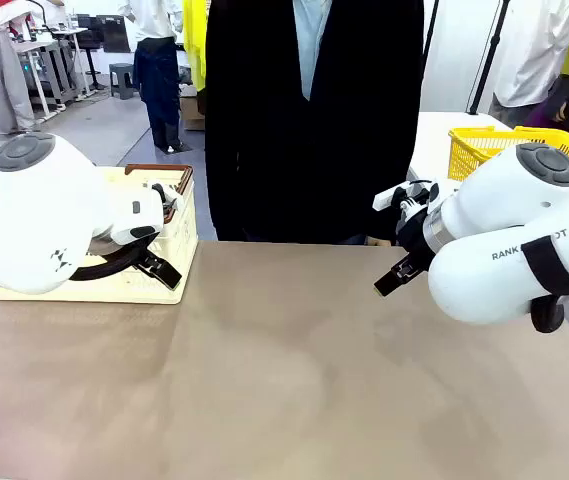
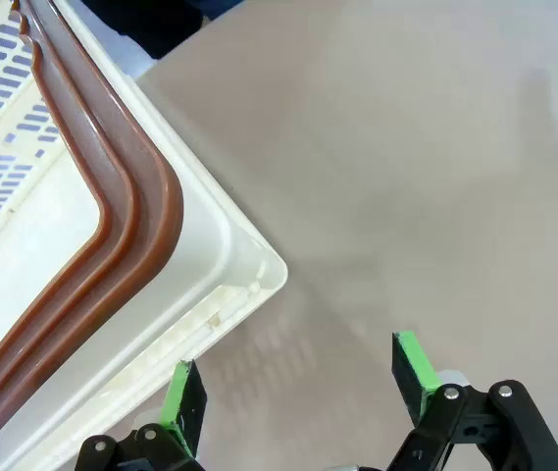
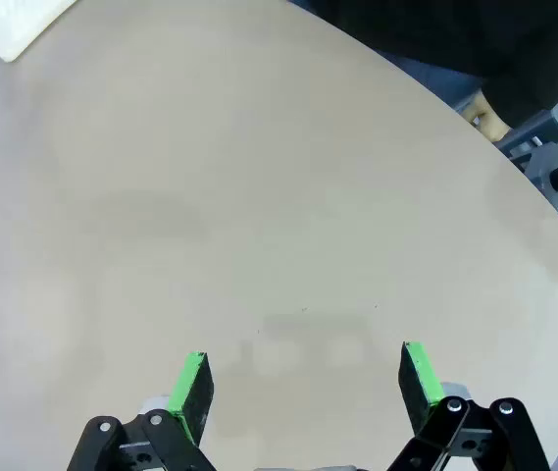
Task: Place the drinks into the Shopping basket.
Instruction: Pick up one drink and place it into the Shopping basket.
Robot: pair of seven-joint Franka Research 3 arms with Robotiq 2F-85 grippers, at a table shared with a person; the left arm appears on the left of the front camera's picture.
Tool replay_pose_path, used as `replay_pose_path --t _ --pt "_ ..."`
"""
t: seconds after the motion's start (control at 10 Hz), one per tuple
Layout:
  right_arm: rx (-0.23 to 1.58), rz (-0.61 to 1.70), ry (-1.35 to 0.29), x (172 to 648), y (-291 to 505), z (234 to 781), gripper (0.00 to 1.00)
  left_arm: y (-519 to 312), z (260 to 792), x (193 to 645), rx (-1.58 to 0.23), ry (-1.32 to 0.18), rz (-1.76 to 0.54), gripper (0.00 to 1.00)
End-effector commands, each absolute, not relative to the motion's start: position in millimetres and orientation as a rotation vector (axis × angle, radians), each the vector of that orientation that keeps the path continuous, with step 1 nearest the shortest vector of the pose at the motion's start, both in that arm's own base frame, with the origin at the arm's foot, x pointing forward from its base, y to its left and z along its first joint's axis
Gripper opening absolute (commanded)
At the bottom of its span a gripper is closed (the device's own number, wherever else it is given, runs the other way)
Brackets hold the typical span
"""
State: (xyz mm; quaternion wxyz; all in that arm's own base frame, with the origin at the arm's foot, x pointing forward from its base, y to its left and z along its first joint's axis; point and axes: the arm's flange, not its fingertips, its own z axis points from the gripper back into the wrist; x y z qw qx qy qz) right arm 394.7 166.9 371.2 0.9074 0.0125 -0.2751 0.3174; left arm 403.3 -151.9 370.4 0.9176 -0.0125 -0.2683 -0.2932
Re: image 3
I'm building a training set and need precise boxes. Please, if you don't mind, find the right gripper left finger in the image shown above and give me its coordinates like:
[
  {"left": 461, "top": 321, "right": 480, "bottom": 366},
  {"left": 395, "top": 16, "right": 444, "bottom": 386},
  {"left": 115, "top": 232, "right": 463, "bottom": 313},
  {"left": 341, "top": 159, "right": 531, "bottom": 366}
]
[{"left": 67, "top": 350, "right": 219, "bottom": 471}]

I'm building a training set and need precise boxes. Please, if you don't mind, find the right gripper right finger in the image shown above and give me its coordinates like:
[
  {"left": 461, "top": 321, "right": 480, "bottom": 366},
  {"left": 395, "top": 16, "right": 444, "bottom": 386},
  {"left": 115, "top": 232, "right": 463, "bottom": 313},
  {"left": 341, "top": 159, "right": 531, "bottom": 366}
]
[{"left": 385, "top": 341, "right": 552, "bottom": 471}]

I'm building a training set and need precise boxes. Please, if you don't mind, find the cream folding shopping basket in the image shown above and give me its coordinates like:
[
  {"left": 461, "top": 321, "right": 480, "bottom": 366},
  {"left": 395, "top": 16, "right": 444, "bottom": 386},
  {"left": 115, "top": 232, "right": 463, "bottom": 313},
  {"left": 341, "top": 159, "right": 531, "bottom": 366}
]
[{"left": 0, "top": 0, "right": 77, "bottom": 63}]

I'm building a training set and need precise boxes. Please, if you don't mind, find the person's left hand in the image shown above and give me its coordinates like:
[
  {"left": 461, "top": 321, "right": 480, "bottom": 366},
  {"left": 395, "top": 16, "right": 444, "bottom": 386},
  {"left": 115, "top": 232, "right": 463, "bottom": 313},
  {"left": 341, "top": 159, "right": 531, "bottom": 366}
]
[{"left": 459, "top": 89, "right": 512, "bottom": 141}]

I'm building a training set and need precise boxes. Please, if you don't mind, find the person in black coat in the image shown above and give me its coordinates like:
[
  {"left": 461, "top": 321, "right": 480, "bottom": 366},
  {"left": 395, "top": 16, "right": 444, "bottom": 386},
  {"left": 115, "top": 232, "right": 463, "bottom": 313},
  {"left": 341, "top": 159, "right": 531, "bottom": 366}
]
[{"left": 287, "top": 0, "right": 558, "bottom": 130}]

